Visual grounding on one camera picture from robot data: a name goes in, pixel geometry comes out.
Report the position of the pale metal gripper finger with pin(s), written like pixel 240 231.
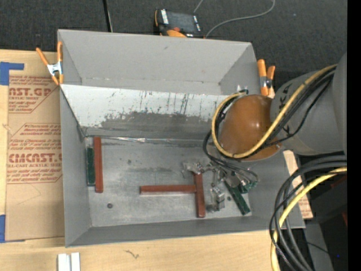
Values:
pixel 217 197
pixel 194 168

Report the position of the red-brown flat block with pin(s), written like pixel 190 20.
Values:
pixel 98 165
pixel 166 189
pixel 200 199

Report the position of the dark green flat block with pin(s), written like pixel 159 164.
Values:
pixel 241 202
pixel 90 168

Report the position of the grey metal bin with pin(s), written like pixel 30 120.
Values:
pixel 158 111

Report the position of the brown cardboard board, red print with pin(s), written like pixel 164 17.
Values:
pixel 34 140

